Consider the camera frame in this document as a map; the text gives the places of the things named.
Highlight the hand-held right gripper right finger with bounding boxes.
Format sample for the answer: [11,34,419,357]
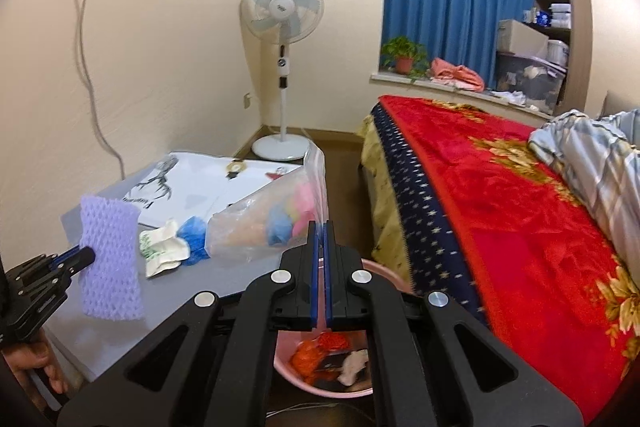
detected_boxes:
[324,221,583,427]

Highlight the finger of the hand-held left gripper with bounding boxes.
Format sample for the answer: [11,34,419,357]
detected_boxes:
[51,247,96,278]

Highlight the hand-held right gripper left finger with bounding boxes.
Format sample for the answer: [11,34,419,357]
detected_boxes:
[56,221,321,427]

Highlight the purple foam fruit net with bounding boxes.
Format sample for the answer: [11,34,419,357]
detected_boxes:
[79,194,146,322]

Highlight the pink plastic basin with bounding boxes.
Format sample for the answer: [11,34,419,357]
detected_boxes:
[272,257,416,403]

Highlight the red wrapper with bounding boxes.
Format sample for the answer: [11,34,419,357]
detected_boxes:
[320,332,353,353]

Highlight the clear plastic bag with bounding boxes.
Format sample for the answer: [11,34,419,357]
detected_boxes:
[206,142,328,263]

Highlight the orange plastic bag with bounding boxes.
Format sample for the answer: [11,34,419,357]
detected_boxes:
[290,332,351,385]

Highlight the white tissue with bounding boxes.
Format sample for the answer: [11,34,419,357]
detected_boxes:
[337,349,370,385]

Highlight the person's left hand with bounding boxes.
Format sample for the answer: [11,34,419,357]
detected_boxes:
[2,329,68,395]

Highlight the white bag with green print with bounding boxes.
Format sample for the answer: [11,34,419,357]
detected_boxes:
[140,219,188,278]

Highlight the yellow starry bed skirt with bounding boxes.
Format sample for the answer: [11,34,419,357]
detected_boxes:
[359,112,416,293]

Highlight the dark blue starry bedsheet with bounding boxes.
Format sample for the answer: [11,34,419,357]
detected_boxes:
[371,104,493,325]

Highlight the blue crumpled plastic bag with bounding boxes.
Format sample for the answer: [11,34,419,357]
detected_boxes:
[177,216,213,267]

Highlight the white drawing paper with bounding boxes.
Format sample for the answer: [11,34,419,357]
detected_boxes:
[122,152,306,228]

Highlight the red floral blanket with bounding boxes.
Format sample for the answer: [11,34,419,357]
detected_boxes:
[380,94,640,425]

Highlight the white window sill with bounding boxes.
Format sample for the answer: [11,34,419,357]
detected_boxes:
[370,74,556,118]

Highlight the potted green plant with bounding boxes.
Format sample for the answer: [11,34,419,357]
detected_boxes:
[381,36,430,80]

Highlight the pink folded clothes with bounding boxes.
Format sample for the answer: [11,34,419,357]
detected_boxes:
[430,57,486,94]

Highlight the white cloth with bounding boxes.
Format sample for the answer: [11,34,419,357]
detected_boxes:
[492,89,551,112]

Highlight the white standing fan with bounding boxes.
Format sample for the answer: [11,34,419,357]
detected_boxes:
[240,0,325,162]

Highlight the clear plastic storage box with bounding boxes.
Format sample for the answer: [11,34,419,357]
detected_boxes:
[495,52,566,112]

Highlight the blue striped quilt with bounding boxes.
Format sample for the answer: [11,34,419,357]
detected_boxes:
[529,109,640,268]

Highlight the blue curtain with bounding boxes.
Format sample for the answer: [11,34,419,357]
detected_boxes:
[382,0,536,90]

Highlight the white carton box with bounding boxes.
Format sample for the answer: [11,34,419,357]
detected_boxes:
[497,19,551,58]

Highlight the small clear lidded container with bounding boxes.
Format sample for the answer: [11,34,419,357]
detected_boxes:
[547,39,571,68]

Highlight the grey headboard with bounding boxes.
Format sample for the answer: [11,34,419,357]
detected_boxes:
[602,89,640,120]

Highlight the grey power cable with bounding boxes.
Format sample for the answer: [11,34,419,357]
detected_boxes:
[75,0,126,182]

